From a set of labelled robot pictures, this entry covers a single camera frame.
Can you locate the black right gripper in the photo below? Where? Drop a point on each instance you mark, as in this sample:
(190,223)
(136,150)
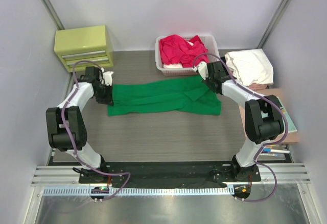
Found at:
(206,82)

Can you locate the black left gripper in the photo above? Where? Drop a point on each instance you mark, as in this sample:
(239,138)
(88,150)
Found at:
(108,99)

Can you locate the green t shirt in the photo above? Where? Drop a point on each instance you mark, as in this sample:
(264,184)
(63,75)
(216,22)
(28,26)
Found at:
(182,94)

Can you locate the white plastic laundry basket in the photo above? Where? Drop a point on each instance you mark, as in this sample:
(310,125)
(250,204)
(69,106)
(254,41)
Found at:
(174,54)

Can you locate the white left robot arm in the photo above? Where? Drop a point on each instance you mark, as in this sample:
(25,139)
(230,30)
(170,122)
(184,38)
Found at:
(65,125)

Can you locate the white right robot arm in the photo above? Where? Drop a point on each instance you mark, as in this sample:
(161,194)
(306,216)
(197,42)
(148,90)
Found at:
(263,120)

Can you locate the pink folded t shirt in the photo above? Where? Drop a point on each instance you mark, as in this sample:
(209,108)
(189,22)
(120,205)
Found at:
(256,87)

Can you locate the white folded t shirt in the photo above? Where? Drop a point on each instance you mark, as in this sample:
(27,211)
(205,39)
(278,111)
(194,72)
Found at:
(250,67)

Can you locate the red t shirt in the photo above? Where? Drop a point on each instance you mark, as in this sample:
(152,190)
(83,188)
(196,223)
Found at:
(184,51)

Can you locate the yellow green drawer cabinet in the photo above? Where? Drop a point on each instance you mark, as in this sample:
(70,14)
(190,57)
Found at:
(88,43)

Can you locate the white marker pen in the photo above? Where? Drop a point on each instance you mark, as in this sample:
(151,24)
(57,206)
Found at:
(274,153)

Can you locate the blue marker pen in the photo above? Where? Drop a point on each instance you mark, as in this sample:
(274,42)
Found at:
(270,148)

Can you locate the teal paperback book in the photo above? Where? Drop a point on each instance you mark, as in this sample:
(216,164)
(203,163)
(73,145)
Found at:
(291,126)

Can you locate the pink desk mat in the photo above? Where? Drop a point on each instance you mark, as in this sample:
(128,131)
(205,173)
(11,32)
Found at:
(293,137)

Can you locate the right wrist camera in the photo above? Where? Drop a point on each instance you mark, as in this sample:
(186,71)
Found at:
(202,70)

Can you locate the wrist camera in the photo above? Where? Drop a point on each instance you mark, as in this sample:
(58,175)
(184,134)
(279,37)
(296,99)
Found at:
(202,70)
(106,77)

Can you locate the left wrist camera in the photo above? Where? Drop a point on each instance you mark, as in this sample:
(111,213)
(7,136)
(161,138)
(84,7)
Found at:
(106,77)

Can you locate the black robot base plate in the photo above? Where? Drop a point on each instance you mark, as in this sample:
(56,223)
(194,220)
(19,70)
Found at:
(170,174)

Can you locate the aluminium slotted rail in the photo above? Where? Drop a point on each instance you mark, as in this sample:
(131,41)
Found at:
(104,192)

